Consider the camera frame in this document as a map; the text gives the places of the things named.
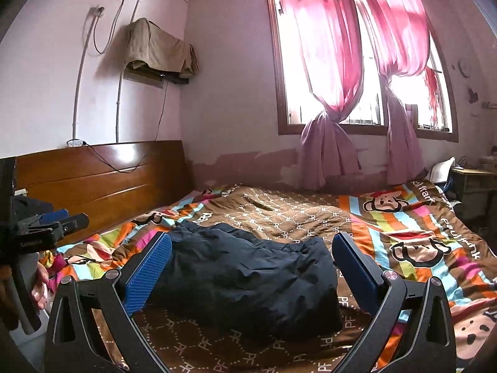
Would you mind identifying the hanging appliance cable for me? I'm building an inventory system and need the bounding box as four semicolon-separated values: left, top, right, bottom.
153;81;168;141

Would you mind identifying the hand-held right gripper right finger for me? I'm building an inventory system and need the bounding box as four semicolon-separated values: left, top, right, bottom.
332;231;457;373

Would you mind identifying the wooden headboard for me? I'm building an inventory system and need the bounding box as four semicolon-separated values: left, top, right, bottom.
13;140;195;247

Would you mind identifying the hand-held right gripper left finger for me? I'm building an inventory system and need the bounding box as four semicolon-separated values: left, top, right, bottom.
43;231;173;373

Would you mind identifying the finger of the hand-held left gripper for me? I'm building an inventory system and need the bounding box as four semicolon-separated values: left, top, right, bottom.
39;214;90;238
37;209;71;224

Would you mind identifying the wooden desk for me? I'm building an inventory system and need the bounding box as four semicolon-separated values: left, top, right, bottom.
450;167;497;218

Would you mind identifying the cloth-covered wall box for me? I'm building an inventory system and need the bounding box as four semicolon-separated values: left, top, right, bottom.
124;17;200;79

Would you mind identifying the thin black cable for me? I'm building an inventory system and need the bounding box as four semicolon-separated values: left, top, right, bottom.
83;142;148;173

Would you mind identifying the brown framed window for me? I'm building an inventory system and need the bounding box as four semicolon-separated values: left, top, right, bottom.
263;0;459;143

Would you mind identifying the white chair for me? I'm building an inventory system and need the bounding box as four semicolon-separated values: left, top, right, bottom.
429;157;457;187

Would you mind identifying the pink curtain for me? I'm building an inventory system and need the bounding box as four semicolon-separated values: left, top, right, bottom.
268;0;365;194
349;0;441;186

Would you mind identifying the person's left hand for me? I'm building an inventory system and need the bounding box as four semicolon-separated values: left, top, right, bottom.
32;260;51;311

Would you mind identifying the dark wall-mounted appliance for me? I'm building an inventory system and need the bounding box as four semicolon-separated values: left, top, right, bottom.
124;65;191;89

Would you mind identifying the white wall pipe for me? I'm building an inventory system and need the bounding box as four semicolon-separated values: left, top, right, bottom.
72;6;105;142
114;0;152;144

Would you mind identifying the printed colourful blanket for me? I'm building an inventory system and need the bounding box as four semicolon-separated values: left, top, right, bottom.
39;181;497;373

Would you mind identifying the navy puffer jacket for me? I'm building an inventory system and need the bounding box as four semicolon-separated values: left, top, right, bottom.
149;221;344;344

